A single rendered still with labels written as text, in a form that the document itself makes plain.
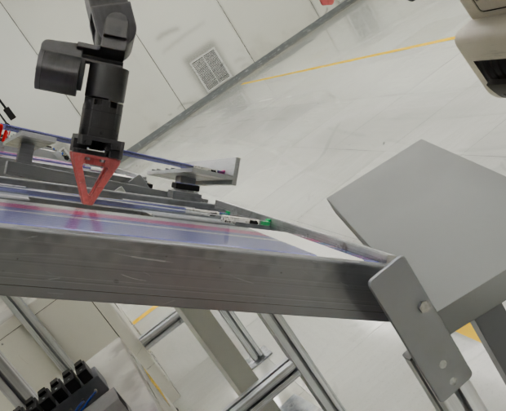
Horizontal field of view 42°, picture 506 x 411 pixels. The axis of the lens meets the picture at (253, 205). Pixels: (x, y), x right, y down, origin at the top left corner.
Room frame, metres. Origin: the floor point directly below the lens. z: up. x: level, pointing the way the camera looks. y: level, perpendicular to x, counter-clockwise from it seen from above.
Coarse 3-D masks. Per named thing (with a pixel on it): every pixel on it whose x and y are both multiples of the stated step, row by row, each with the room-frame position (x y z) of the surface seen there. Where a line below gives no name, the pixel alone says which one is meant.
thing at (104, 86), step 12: (84, 60) 0.97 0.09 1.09; (96, 60) 0.97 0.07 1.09; (108, 60) 0.99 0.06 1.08; (84, 72) 1.01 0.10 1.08; (96, 72) 0.97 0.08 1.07; (108, 72) 0.96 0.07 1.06; (120, 72) 0.97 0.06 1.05; (96, 84) 0.96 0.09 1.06; (108, 84) 0.96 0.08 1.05; (120, 84) 0.97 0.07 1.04; (96, 96) 0.96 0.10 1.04; (108, 96) 0.96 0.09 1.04; (120, 96) 0.97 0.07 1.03
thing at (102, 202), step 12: (0, 192) 0.93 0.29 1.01; (12, 192) 0.94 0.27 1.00; (24, 192) 0.94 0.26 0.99; (36, 192) 0.94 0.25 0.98; (48, 192) 0.95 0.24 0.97; (96, 204) 0.96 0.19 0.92; (108, 204) 0.96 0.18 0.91; (120, 204) 0.96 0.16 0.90; (132, 204) 0.97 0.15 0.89; (144, 204) 0.98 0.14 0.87; (180, 216) 0.98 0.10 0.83; (192, 216) 0.98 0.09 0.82; (204, 216) 0.98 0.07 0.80; (216, 216) 0.99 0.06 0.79
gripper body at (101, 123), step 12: (84, 108) 0.97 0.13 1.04; (96, 108) 0.95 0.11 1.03; (108, 108) 0.96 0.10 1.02; (120, 108) 0.97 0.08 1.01; (84, 120) 0.96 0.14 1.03; (96, 120) 0.95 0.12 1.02; (108, 120) 0.95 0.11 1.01; (120, 120) 0.97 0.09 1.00; (84, 132) 0.95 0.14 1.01; (96, 132) 0.95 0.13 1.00; (108, 132) 0.95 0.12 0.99; (96, 144) 0.97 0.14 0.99; (120, 144) 0.93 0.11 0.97
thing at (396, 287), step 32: (384, 288) 0.59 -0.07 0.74; (416, 288) 0.60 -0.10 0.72; (416, 320) 0.60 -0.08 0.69; (416, 352) 0.59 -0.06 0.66; (448, 352) 0.60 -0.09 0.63; (64, 384) 1.04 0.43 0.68; (96, 384) 1.04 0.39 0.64; (256, 384) 1.32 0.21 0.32; (288, 384) 1.31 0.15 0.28; (448, 384) 0.59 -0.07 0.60
